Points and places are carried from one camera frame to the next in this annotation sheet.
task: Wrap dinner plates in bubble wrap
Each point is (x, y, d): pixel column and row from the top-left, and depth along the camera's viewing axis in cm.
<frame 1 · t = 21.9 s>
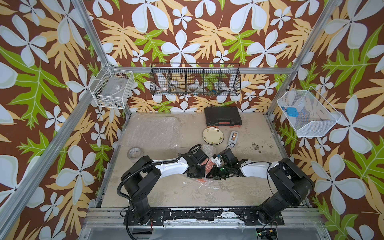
left hand: (204, 174, 88), fingers closed
right hand: (205, 176, 86), fingers closed
cream dinner plate: (213, 136, 107), on the table
clear bubble wrap sheet: (210, 150, 93), point 8 cm above the table
grey tape dispenser: (233, 139, 103), point 3 cm above the table
black tool case: (222, 116, 118), point 2 cm above the table
blue small object: (292, 112, 88), point 26 cm above the table
clear tape roll: (134, 154, 99), on the table
bubble wrap sheet: (159, 132, 111), on the table

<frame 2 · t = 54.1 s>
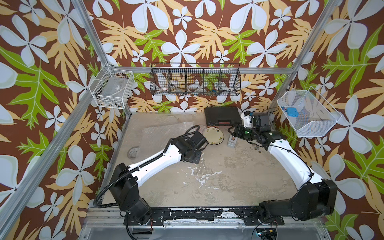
left hand: (195, 155, 81), fingers closed
right hand: (230, 129, 81), fingers open
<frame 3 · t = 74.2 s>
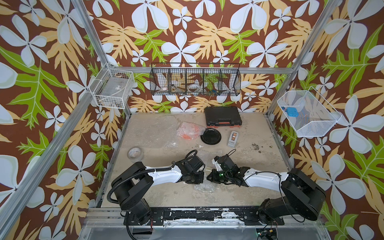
left hand: (203, 179, 86), fingers closed
right hand: (205, 178, 85), fingers closed
orange plastic plate: (189, 131, 107), point 4 cm above the table
black dinner plate: (211, 136, 110), on the table
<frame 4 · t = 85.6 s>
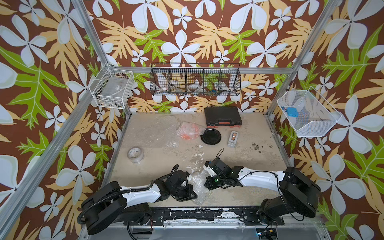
left hand: (199, 195, 79), fingers closed
right hand: (203, 185, 83), fingers closed
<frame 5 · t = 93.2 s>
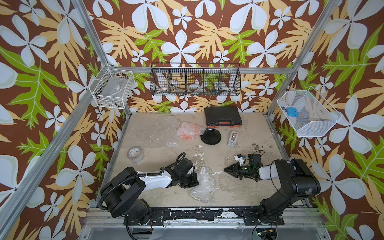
left hand: (200, 182, 85), fingers closed
right hand: (224, 169, 90), fingers closed
